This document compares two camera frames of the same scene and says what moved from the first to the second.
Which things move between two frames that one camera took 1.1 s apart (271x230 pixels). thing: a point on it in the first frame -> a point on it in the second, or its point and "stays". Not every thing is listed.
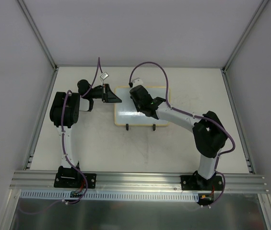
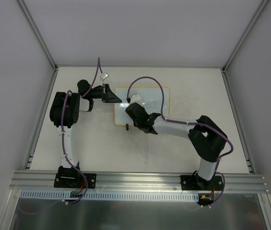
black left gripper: [104, 93] stays
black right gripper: [140, 119] -> [130, 108]
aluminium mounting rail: [21, 180] stays
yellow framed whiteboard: [126, 113] stays
